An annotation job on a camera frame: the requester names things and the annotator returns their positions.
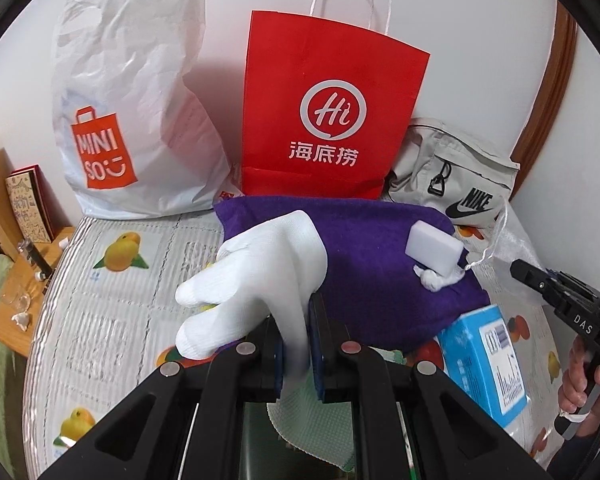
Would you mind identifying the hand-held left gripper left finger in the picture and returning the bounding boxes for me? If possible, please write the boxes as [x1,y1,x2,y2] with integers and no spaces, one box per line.
[35,316,286,480]

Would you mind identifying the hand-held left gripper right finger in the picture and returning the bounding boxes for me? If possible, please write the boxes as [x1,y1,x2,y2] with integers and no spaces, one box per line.
[307,292,551,480]

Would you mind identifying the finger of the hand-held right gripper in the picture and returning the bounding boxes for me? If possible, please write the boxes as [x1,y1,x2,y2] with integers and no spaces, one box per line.
[547,269,600,302]
[510,259,570,320]

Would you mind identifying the white glove with green cuff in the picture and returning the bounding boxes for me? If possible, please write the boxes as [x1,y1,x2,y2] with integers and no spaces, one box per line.
[175,209,357,467]

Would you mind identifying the person's right hand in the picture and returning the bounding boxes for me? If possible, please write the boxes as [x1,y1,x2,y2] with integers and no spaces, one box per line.
[559,337,600,415]

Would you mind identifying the blue tissue box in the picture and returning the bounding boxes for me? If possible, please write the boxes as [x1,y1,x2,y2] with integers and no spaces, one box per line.
[437,305,531,431]

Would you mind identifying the purple towel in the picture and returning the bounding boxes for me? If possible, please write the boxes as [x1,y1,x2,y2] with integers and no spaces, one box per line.
[214,195,492,351]

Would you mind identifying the grey waist bag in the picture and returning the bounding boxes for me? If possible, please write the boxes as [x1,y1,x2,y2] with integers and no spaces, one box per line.
[385,117,522,226]

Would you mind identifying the fruit print tablecloth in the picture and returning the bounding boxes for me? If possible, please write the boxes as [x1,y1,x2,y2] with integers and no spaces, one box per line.
[22,210,581,480]

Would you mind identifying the small black bottle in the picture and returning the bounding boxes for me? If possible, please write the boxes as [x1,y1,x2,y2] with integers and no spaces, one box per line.
[17,240,53,283]

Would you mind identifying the wooden nightstand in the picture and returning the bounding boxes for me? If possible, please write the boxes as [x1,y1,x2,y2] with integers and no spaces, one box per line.
[0,225,76,358]

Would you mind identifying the clear crumpled wrapper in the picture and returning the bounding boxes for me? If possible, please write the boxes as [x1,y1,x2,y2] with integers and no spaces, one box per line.
[0,285,35,332]

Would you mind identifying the red paper bag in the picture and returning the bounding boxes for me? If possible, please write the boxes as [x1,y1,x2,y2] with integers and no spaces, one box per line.
[240,0,431,202]

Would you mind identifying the illustrated book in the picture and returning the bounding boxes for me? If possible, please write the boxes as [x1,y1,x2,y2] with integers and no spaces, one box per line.
[5,165,57,243]

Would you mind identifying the white plastic shopping bag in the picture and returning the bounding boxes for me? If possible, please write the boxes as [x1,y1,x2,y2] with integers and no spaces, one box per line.
[52,0,233,220]

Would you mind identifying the clear drawstring pouch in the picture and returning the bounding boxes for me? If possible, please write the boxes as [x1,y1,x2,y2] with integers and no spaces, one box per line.
[455,204,548,311]

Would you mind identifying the brown wooden door frame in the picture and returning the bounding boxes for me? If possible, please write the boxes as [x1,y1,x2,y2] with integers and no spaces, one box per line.
[510,0,578,201]

